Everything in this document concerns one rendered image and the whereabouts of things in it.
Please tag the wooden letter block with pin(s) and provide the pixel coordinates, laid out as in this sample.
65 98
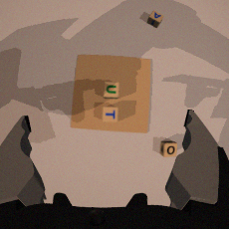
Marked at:
168 148
110 114
111 90
155 19

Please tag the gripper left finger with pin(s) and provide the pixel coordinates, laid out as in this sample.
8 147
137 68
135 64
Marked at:
21 184

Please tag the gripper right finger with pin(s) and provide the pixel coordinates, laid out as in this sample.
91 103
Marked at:
199 180

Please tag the tan mat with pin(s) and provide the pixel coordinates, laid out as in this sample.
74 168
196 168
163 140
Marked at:
133 75

